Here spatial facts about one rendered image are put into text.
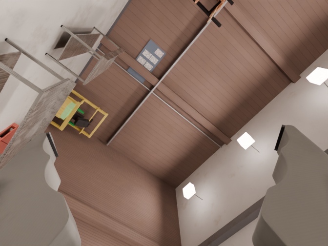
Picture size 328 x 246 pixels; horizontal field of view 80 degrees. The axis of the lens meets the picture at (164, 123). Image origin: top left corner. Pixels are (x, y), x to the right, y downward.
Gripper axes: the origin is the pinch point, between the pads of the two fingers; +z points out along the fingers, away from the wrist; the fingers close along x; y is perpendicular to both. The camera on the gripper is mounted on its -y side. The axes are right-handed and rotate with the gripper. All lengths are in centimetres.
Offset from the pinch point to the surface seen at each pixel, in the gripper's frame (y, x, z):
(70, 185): 463, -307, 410
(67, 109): 273, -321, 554
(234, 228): 574, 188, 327
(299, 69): 237, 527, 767
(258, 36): 111, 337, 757
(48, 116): 136, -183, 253
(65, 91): 98, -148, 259
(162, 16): 34, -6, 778
